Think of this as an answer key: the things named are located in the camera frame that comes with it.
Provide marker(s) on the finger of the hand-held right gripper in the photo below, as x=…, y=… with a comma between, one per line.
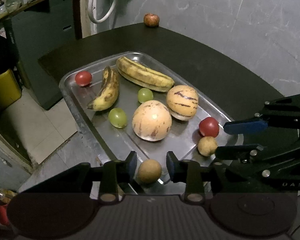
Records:
x=245, y=127
x=237, y=152

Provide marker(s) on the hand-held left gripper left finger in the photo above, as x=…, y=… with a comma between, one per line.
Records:
x=133, y=166

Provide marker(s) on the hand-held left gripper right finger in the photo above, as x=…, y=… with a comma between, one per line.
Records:
x=171, y=166

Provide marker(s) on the large brown longan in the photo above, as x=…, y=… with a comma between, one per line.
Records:
x=149, y=171

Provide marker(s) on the metal tray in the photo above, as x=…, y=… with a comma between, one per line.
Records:
x=126, y=140

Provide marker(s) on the small brown longan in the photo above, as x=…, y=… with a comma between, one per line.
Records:
x=207, y=145

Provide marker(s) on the red cherry tomato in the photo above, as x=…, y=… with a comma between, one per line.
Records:
x=83, y=78
x=209, y=127

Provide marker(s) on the striped pepino melon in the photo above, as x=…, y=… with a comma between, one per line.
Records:
x=152, y=120
x=182, y=101

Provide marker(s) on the green grape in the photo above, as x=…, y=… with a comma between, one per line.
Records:
x=145, y=95
x=117, y=117

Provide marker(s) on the small curved banana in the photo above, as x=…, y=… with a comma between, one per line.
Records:
x=106, y=90

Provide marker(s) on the large spotted banana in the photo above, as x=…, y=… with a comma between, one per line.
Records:
x=145, y=75

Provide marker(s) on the yellow crumpled wrapper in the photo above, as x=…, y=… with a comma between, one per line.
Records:
x=5, y=194

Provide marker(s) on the red plastic thing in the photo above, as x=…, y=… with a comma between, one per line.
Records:
x=2, y=215

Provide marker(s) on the red apple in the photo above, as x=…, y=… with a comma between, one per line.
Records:
x=151, y=20

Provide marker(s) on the yellow container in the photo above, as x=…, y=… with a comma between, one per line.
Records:
x=3, y=87

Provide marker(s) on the grey cabinet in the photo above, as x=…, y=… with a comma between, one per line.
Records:
x=40, y=27

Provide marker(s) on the black bag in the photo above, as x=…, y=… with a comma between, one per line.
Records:
x=1, y=55

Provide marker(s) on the wooden shelf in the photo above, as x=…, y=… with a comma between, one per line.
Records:
x=22, y=6

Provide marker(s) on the white bottle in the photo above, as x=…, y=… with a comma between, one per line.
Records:
x=1, y=6

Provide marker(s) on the brown wooden door frame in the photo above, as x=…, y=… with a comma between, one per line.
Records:
x=76, y=7

